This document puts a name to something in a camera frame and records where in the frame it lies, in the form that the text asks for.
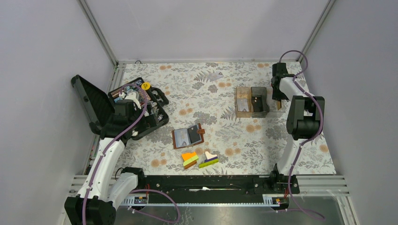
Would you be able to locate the black VIP credit card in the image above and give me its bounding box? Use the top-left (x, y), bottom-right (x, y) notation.
top-left (187, 125), bottom-right (202, 144)

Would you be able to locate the brown leather card holder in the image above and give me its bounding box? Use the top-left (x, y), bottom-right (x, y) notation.
top-left (171, 123), bottom-right (206, 149)

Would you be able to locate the silver VIP credit card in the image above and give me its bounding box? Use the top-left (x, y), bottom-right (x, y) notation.
top-left (174, 129), bottom-right (190, 148)

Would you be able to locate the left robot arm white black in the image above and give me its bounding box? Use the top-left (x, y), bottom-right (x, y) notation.
top-left (64, 105), bottom-right (147, 225)

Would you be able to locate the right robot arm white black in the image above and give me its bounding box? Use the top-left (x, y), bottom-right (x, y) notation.
top-left (271, 62), bottom-right (325, 176)

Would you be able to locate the black VIP card stack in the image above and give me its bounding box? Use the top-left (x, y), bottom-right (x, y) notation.
top-left (252, 96), bottom-right (263, 111)

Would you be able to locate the silver card on mat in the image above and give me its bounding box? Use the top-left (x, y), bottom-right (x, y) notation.
top-left (208, 72), bottom-right (223, 82)

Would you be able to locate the white purple green card stack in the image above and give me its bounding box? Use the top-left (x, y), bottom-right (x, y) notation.
top-left (199, 151), bottom-right (219, 168)

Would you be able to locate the orange green brown card stack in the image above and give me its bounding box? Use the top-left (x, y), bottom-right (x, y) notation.
top-left (181, 152), bottom-right (199, 170)

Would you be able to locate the floral patterned table mat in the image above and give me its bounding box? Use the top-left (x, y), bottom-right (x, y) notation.
top-left (99, 61), bottom-right (337, 176)

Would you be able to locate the yellow poker chip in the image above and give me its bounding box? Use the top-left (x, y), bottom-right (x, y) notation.
top-left (141, 82), bottom-right (151, 90)

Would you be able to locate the black poker chip case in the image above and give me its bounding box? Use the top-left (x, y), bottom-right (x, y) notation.
top-left (71, 75), bottom-right (169, 142)

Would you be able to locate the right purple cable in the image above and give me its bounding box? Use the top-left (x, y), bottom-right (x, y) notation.
top-left (279, 50), bottom-right (327, 222)

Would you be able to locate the purple cable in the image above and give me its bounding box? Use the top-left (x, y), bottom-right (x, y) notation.
top-left (279, 50), bottom-right (327, 222)
top-left (81, 83), bottom-right (182, 225)

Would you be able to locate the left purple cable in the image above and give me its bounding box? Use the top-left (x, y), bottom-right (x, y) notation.
top-left (81, 83), bottom-right (182, 225)

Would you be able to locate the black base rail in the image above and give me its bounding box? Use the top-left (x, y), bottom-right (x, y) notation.
top-left (136, 175), bottom-right (300, 204)

